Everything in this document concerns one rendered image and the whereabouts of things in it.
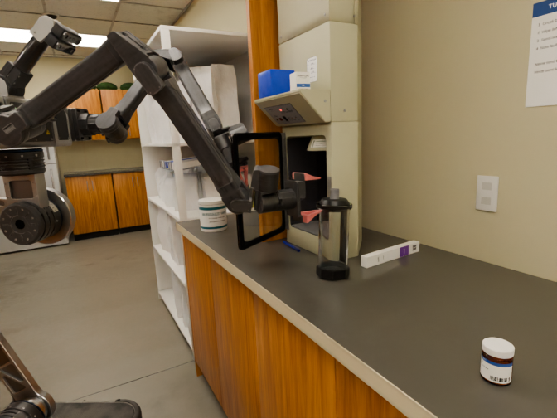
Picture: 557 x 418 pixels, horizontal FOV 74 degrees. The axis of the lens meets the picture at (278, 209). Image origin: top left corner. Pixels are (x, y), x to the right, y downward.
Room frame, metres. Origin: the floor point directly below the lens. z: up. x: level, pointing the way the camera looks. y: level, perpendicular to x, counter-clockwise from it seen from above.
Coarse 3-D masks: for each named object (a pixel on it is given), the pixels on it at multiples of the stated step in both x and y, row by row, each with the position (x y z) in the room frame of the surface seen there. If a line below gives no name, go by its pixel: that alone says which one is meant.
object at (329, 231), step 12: (324, 216) 1.06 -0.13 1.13; (336, 216) 1.05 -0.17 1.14; (348, 216) 1.07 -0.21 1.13; (324, 228) 1.06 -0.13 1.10; (336, 228) 1.04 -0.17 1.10; (348, 228) 1.07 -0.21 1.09; (324, 240) 1.06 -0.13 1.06; (336, 240) 1.04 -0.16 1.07; (348, 240) 1.07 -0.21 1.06; (324, 252) 1.06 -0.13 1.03; (336, 252) 1.04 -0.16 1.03; (324, 264) 1.05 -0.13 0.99; (336, 264) 1.04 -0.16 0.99
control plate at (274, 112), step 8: (280, 104) 1.30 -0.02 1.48; (288, 104) 1.26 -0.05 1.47; (272, 112) 1.39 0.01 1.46; (280, 112) 1.35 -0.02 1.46; (288, 112) 1.30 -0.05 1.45; (296, 112) 1.27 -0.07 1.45; (280, 120) 1.40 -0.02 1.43; (288, 120) 1.36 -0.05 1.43; (296, 120) 1.32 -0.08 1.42; (304, 120) 1.28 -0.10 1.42
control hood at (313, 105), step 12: (276, 96) 1.28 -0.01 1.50; (288, 96) 1.22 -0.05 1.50; (300, 96) 1.17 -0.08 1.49; (312, 96) 1.17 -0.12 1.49; (324, 96) 1.20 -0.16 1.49; (300, 108) 1.23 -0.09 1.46; (312, 108) 1.18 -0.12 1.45; (324, 108) 1.19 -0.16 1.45; (312, 120) 1.24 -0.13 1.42; (324, 120) 1.19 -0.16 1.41
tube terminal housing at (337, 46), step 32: (320, 32) 1.25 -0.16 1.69; (352, 32) 1.25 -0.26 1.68; (288, 64) 1.43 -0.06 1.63; (320, 64) 1.25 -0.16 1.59; (352, 64) 1.25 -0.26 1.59; (352, 96) 1.25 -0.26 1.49; (288, 128) 1.44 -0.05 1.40; (320, 128) 1.26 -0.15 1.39; (352, 128) 1.25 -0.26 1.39; (352, 160) 1.25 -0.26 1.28; (352, 192) 1.25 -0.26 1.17; (352, 224) 1.25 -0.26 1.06; (352, 256) 1.25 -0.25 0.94
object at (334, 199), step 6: (330, 192) 1.09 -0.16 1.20; (336, 192) 1.08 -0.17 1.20; (324, 198) 1.09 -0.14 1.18; (330, 198) 1.09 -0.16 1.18; (336, 198) 1.08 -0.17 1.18; (342, 198) 1.09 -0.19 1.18; (324, 204) 1.06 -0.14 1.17; (330, 204) 1.05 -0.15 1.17; (336, 204) 1.05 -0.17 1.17; (342, 204) 1.05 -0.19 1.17; (348, 204) 1.07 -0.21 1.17
